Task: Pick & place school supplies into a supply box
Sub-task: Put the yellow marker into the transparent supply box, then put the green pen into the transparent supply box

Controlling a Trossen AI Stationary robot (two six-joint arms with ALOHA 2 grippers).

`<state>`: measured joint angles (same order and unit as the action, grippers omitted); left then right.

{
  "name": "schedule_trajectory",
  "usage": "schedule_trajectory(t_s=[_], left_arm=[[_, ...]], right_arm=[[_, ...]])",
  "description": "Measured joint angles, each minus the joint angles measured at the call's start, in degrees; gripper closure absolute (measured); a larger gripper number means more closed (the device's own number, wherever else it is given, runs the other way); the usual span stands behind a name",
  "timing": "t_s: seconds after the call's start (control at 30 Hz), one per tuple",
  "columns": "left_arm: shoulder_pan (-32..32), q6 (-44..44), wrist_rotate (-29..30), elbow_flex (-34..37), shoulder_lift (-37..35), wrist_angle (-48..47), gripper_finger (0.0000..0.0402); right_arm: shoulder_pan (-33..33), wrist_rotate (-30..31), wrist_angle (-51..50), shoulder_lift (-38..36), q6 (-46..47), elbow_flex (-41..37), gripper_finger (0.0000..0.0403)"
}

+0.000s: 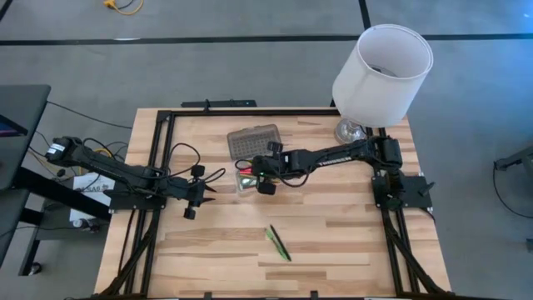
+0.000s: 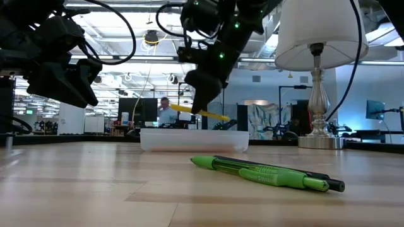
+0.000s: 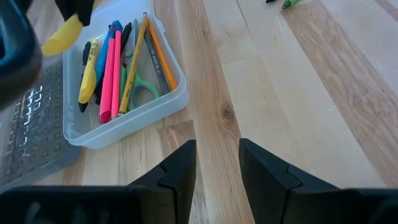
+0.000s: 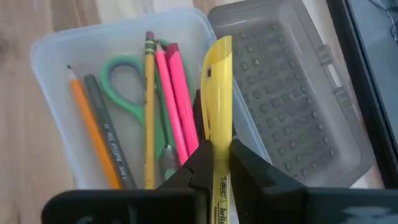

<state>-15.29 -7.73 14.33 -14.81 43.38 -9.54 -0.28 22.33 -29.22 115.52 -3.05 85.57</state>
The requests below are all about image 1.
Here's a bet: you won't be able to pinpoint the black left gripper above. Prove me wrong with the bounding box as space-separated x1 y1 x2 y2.
182 164 218 221

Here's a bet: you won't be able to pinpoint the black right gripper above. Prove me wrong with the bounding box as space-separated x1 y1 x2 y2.
252 140 292 197

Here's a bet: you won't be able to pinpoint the green-handled scissors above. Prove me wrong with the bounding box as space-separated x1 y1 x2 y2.
237 174 262 191

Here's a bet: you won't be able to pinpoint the clear plastic box grey lid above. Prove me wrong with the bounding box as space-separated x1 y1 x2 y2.
227 123 293 197

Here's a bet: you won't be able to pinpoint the black pen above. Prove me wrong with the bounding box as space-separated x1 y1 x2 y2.
269 224 292 263

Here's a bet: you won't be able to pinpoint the green mechanical pencil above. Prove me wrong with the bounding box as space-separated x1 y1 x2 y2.
265 227 291 262

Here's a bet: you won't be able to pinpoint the black mounting bar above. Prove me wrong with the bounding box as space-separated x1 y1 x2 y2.
181 98 258 109

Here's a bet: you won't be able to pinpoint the white printed sign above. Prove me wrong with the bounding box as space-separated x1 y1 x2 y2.
68 175 116 222

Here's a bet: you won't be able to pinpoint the table lamp white shade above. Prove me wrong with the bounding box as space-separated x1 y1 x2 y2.
331 23 435 148

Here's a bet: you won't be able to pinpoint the black desk leg beam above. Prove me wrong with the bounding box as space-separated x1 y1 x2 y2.
12 166 113 222

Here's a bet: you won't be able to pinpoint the black desk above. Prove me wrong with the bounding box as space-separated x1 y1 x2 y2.
0 84 52 268

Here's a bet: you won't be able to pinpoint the dark screen on desk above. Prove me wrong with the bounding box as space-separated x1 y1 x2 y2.
0 114 29 138

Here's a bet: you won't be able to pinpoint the black stand leg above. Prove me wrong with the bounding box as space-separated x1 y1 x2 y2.
494 145 533 172

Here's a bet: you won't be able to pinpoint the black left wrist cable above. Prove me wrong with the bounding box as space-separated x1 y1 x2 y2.
168 142 227 184

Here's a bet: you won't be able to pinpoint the black aluminium table frame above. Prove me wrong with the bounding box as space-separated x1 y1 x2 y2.
93 108 453 300

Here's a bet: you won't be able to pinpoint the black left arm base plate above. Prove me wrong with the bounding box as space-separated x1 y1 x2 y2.
108 182 167 211

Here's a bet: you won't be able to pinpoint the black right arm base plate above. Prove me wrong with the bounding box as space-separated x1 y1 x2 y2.
371 174 436 210

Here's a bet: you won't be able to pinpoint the black floor cable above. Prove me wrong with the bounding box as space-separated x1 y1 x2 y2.
46 99 133 130
492 164 533 221

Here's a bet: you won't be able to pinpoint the yellow floor cable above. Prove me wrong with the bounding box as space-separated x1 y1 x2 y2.
102 0 145 17

